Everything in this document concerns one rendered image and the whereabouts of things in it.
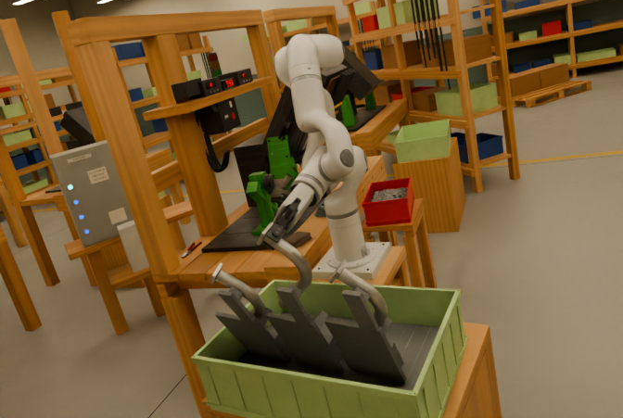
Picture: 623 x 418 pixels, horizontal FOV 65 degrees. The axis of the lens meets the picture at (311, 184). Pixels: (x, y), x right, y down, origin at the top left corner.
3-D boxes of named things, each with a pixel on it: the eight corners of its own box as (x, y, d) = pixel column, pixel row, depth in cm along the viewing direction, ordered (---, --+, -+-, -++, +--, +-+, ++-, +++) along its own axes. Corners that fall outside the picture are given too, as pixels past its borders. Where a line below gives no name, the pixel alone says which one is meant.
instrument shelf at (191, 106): (274, 82, 293) (273, 75, 292) (189, 112, 214) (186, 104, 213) (238, 89, 303) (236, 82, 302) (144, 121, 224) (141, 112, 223)
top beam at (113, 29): (264, 23, 315) (260, 9, 312) (91, 42, 183) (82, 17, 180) (252, 27, 318) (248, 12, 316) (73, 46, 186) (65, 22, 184)
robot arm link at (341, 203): (326, 209, 186) (312, 148, 179) (375, 200, 184) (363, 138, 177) (324, 221, 175) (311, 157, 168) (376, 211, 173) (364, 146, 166)
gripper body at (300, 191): (288, 195, 131) (267, 223, 124) (298, 172, 123) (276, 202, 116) (311, 209, 130) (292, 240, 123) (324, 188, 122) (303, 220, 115)
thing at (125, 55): (241, 153, 937) (208, 30, 875) (159, 198, 724) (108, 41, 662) (217, 156, 959) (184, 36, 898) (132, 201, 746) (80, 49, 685)
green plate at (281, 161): (299, 176, 250) (293, 135, 250) (292, 177, 243) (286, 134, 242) (279, 178, 255) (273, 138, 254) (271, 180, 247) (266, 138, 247)
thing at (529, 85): (553, 88, 867) (552, 63, 855) (591, 89, 792) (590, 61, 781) (496, 105, 838) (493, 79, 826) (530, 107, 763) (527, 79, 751)
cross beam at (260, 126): (270, 130, 327) (267, 117, 325) (144, 201, 213) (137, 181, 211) (263, 131, 329) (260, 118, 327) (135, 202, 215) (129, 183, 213)
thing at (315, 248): (387, 176, 320) (383, 154, 316) (304, 301, 189) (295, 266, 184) (366, 179, 326) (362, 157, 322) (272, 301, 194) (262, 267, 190)
